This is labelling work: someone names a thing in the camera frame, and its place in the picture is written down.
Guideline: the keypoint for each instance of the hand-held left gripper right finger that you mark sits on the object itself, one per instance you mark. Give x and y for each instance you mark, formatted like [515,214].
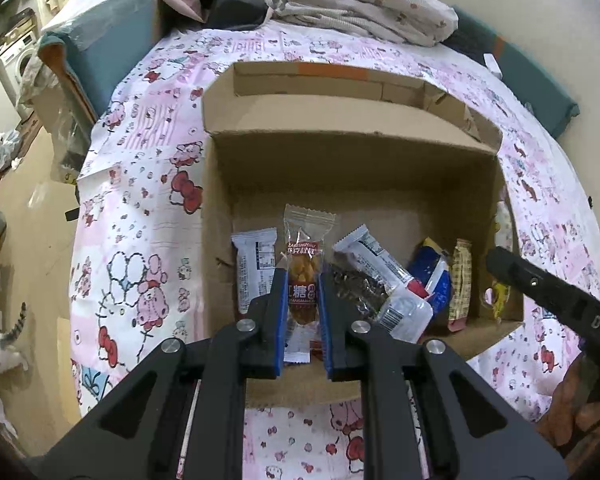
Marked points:
[326,330]

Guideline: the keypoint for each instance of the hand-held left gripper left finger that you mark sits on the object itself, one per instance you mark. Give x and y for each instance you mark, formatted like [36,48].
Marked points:
[280,320]

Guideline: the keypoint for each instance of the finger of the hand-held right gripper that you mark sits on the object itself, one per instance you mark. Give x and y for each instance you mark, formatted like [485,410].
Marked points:
[555,300]

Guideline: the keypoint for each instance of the clear packet of brown snack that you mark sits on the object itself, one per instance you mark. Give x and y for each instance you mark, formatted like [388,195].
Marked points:
[360,290]

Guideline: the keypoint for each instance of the clear packet of orange snack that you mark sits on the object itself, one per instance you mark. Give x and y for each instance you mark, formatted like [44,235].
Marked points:
[304,270]

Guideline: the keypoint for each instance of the cardboard box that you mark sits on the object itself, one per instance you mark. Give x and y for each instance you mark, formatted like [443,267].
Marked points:
[355,185]

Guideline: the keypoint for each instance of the white snack packet blue label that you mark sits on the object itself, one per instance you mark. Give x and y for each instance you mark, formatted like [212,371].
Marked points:
[255,270]

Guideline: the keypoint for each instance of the long white snack packet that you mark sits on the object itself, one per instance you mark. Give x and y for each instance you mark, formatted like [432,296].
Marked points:
[370,255]

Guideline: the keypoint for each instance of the yellow checkered snack packet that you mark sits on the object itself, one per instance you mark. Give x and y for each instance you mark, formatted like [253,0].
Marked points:
[461,280]

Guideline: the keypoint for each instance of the dark brown cloth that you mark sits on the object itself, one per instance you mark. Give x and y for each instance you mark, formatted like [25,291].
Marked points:
[580,400]

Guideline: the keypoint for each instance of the pink cartoon printed tablecloth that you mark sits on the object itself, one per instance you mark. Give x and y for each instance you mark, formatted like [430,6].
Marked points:
[140,210]

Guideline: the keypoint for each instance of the teal mat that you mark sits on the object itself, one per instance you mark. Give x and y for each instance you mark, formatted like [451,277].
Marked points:
[530,80]

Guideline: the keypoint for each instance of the clear plastic bag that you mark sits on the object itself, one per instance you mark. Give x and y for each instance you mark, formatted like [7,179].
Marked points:
[70,145]

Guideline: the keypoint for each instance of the grey and white cat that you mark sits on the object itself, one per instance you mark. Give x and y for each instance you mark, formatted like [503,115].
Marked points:
[0,352]

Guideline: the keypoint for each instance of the teal cushion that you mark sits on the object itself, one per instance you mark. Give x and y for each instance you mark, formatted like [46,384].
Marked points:
[110,55]

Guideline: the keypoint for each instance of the black plastic bag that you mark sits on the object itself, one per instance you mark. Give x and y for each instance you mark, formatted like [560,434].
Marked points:
[235,7]

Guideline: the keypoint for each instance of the knotted white plastic bag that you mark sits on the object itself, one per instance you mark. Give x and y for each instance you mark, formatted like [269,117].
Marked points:
[5,150]

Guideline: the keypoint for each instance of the white floral quilt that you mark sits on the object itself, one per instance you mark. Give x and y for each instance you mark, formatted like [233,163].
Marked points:
[360,5]

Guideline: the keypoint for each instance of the white washing machine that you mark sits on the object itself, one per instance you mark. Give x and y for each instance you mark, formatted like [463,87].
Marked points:
[15,75]

